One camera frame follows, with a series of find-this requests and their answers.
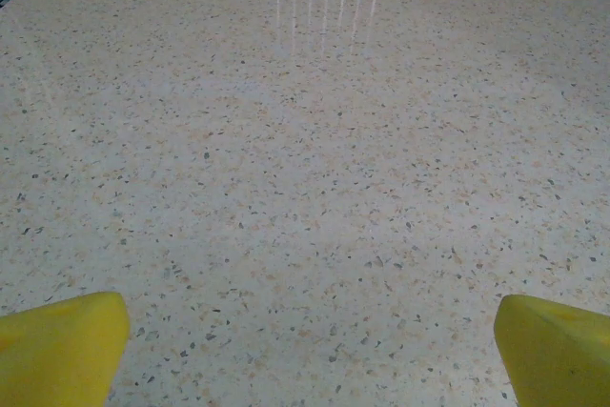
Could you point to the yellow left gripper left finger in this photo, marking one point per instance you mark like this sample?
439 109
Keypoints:
57 350

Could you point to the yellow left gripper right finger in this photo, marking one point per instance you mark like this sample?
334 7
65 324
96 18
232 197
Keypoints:
557 359

